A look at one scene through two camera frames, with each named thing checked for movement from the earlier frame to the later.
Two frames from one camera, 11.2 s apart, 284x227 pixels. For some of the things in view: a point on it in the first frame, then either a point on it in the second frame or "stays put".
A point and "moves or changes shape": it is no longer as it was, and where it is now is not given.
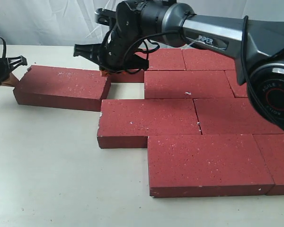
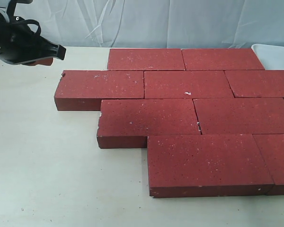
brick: x=65 y=88 moves or changes shape
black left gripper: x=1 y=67 → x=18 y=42
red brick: x=200 y=59 stays put
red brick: x=187 y=84 stays put
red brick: x=201 y=165 stays put
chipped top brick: x=127 y=123 stays put
